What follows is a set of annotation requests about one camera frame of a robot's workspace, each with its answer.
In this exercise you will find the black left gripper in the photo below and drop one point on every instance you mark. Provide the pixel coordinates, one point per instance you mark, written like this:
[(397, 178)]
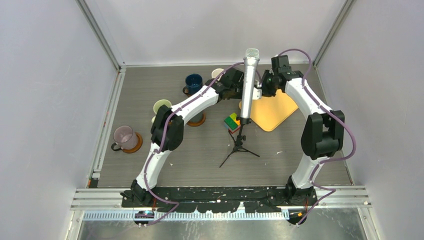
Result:
[(240, 97)]

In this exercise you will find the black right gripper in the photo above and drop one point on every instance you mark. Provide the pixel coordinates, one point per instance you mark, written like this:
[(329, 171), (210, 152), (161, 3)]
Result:
[(266, 92)]

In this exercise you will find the pink cream mug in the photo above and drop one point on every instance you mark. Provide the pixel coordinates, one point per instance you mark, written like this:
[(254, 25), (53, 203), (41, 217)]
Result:
[(256, 94)]

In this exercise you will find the cream yellow mug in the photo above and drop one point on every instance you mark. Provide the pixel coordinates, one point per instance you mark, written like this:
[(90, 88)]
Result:
[(218, 72)]

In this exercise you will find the yellow tray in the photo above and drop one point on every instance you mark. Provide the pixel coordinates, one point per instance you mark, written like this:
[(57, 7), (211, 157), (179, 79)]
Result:
[(269, 112)]

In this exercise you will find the dark blue mug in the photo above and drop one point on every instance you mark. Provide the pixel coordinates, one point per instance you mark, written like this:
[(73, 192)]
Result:
[(193, 83)]

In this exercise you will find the brown wooden coaster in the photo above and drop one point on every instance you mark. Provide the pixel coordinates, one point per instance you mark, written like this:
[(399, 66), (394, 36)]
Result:
[(137, 147), (192, 124)]

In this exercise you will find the mauve purple mug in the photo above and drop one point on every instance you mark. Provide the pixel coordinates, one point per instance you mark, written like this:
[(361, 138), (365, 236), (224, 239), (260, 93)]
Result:
[(125, 138)]

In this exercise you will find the dark green mug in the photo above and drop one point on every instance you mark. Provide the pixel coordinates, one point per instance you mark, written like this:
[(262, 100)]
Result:
[(197, 118)]

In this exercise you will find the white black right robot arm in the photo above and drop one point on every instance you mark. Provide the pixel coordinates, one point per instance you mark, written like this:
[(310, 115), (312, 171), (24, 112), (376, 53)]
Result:
[(323, 132)]

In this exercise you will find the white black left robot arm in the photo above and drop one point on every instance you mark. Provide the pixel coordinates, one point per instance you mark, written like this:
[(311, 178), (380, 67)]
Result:
[(167, 131)]

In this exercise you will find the colourful toy brick block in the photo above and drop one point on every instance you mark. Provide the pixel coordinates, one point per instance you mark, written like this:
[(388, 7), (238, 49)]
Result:
[(232, 123)]

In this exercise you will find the silver microphone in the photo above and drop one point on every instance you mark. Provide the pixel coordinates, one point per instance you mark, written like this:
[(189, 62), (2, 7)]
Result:
[(250, 61)]

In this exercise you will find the black microphone tripod stand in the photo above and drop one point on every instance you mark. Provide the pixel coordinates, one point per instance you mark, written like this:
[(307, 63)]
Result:
[(238, 141)]

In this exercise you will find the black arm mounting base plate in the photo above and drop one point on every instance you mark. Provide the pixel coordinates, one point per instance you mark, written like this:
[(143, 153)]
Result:
[(259, 199)]

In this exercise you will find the aluminium front rail frame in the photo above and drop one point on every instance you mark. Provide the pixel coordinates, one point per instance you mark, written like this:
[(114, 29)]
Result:
[(104, 204)]

